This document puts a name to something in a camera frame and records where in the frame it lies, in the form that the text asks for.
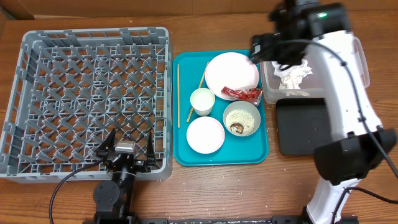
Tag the red snack wrapper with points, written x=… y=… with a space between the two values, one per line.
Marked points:
x=252 y=95

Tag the pile of white rice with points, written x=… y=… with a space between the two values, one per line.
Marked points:
x=242 y=117

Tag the teal plastic tray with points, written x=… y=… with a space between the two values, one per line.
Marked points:
x=251 y=149

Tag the black waste tray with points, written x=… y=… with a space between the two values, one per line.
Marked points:
x=303 y=124

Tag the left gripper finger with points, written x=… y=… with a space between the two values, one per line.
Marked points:
x=108 y=144
x=150 y=154

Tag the clear plastic bin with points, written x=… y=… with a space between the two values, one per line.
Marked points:
x=311 y=85

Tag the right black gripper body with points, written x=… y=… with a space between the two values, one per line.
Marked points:
x=257 y=45

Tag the large white plate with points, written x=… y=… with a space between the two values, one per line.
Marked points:
x=232 y=70

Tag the brown food chunk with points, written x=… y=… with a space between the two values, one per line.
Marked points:
x=237 y=128

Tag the pale green bowl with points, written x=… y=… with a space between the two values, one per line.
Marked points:
x=243 y=105

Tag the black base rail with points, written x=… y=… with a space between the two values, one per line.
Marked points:
x=217 y=221

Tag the wooden chopstick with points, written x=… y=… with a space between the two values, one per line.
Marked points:
x=201 y=82
x=178 y=95

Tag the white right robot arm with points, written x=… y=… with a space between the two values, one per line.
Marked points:
x=359 y=140

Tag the wooden chopstick left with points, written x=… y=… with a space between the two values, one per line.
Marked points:
x=178 y=95

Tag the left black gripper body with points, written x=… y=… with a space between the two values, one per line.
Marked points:
x=138 y=165

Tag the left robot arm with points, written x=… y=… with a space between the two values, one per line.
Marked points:
x=113 y=197

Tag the white napkin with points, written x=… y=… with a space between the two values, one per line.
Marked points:
x=291 y=78

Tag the white paper cup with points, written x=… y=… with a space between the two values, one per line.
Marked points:
x=202 y=100

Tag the small pink bowl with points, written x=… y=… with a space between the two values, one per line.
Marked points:
x=205 y=135

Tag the wooden chopstick right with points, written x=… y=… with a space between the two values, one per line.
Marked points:
x=201 y=82

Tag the grey dishwasher rack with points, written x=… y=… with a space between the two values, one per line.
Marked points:
x=73 y=87

